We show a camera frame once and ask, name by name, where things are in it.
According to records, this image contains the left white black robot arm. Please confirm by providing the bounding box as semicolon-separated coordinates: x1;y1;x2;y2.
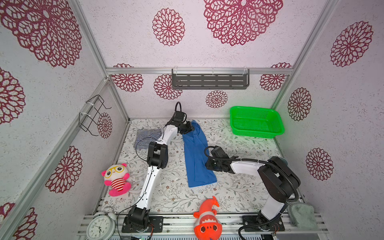
126;110;194;232

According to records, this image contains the blue white striped tank top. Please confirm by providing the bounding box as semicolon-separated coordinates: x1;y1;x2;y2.
134;129;163;150

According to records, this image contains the pink white plush doll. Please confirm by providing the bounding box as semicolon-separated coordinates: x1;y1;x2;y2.
101;163;131;197

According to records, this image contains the black wire rack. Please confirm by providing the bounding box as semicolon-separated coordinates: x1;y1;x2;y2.
78;95;113;139

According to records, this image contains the red fish plush toy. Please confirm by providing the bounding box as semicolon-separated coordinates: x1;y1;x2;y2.
194;196;223;240

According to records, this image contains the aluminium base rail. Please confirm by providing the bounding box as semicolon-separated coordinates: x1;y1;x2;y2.
76;209;331;240

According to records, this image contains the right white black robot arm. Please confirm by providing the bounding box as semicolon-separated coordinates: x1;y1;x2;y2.
204;146;301;226

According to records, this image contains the green folded towel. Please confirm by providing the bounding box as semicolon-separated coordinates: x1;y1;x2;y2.
287;202;318;230

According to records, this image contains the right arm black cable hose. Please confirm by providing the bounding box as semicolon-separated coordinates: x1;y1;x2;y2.
203;146;301;240

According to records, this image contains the green plastic basket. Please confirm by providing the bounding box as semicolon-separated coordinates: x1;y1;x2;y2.
230;106;285;139

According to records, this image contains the white alarm clock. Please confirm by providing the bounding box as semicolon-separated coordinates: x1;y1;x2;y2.
86;212;117;240

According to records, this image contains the grey wall shelf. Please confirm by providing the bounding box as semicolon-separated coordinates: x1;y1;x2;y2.
171;69;250;90

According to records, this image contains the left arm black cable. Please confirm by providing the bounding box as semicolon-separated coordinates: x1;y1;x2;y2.
115;101;184;240

